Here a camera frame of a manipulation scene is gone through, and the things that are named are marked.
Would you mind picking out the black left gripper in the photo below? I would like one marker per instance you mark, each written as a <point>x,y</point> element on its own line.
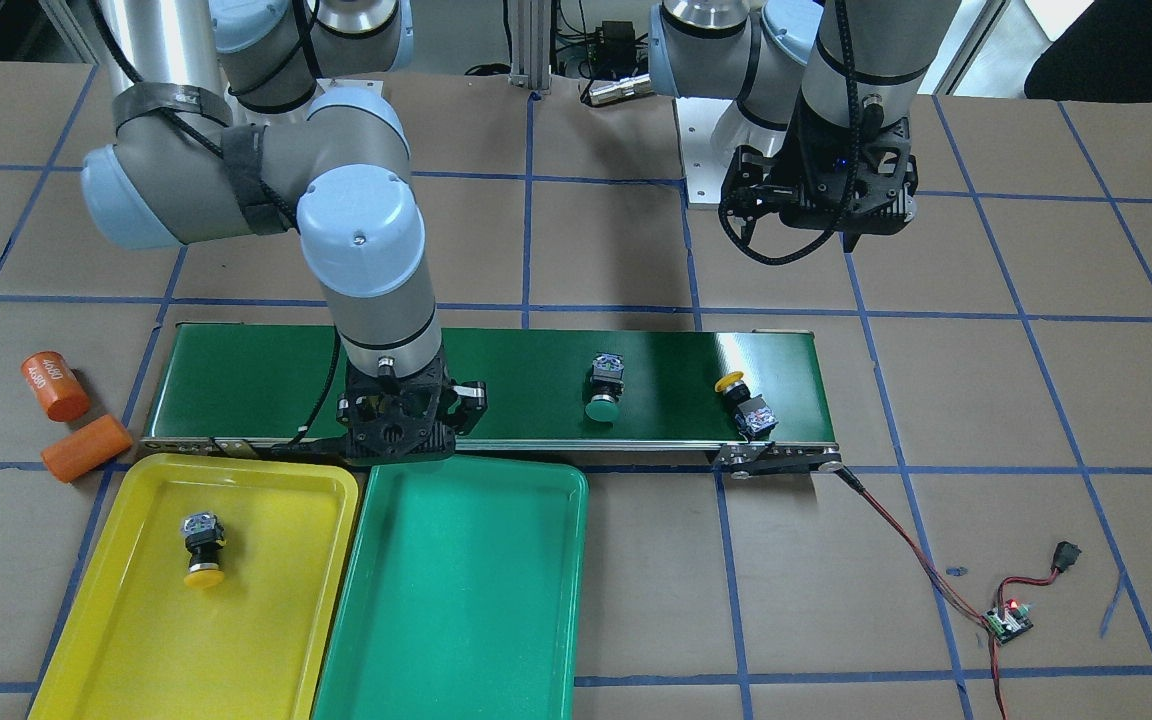
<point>802,160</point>

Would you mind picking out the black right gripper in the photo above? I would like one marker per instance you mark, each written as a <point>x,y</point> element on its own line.
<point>467,398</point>

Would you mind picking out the green push button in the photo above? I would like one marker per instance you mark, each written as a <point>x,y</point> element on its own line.
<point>606,383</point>

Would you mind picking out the yellow push button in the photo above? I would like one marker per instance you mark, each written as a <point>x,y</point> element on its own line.
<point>204,538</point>
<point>752,416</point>

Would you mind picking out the orange cylinder with 4680 print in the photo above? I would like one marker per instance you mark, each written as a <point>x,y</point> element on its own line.
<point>56,387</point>

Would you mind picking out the robot left arm silver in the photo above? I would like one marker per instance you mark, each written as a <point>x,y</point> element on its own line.
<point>831,54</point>

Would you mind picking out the green conveyor belt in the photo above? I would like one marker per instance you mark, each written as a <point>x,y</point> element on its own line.
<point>273,392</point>

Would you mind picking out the green plastic tray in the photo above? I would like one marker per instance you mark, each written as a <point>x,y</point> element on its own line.
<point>461,600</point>

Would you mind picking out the yellow plastic tray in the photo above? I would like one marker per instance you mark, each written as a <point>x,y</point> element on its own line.
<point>140,644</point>

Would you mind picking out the small controller circuit board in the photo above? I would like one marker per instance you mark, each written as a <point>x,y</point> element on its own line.
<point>1008,619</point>

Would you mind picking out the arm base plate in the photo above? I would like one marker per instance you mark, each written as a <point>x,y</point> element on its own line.
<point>705,142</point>

